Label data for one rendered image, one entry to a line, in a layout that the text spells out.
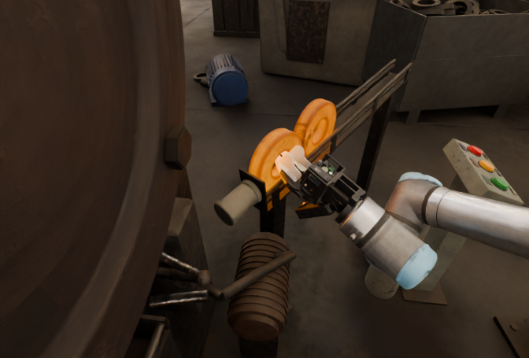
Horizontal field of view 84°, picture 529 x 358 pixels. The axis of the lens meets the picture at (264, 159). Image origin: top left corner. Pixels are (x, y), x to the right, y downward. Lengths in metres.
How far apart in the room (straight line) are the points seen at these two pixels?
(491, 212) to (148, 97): 0.61
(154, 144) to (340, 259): 1.28
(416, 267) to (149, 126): 0.52
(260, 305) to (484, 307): 1.03
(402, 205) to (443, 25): 1.62
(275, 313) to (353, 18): 2.38
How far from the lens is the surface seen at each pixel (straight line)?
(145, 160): 0.16
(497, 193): 0.95
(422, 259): 0.61
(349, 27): 2.73
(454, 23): 2.25
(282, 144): 0.65
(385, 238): 0.59
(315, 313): 1.26
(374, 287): 1.30
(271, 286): 0.69
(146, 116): 0.16
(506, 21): 2.48
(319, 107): 0.73
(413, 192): 0.73
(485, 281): 1.59
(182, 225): 0.45
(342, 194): 0.61
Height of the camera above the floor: 1.13
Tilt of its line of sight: 38 degrees down
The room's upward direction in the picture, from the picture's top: straight up
